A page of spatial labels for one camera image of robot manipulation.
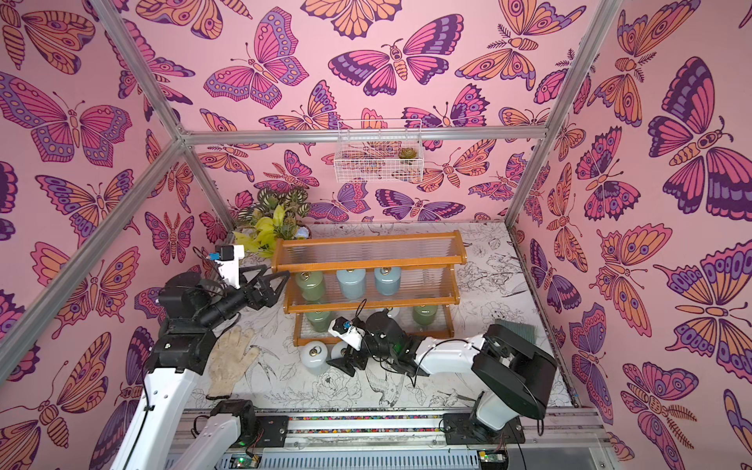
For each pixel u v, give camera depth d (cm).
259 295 60
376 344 69
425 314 87
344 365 69
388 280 78
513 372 42
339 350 80
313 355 78
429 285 103
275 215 87
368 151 100
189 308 51
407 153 92
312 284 76
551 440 73
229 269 59
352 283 76
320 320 85
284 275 64
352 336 69
